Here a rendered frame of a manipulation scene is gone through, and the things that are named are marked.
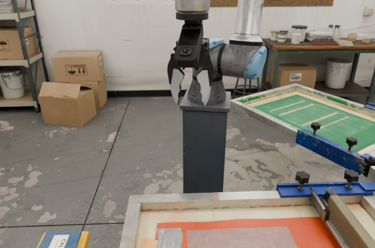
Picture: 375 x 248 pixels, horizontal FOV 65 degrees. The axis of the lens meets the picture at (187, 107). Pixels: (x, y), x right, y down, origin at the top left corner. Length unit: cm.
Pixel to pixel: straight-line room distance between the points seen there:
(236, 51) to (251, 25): 10
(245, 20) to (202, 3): 41
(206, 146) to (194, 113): 14
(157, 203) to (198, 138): 32
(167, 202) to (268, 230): 31
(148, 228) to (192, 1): 64
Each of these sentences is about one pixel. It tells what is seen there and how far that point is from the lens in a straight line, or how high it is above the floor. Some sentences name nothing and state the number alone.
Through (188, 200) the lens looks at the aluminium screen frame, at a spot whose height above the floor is 99.
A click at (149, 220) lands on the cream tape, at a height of 96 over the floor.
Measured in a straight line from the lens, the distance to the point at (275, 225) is 98.
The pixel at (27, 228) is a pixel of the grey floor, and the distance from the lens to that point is 256.
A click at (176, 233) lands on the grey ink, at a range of 92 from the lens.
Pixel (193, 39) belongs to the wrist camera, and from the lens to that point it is 62.
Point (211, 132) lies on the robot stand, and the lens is 114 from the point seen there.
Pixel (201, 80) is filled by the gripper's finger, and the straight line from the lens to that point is 67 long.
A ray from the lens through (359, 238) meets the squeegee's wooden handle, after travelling 88.
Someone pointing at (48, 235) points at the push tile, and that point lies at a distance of 98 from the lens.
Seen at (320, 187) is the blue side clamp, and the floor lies 100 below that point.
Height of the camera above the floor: 162
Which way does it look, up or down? 23 degrees down
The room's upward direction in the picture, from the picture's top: straight up
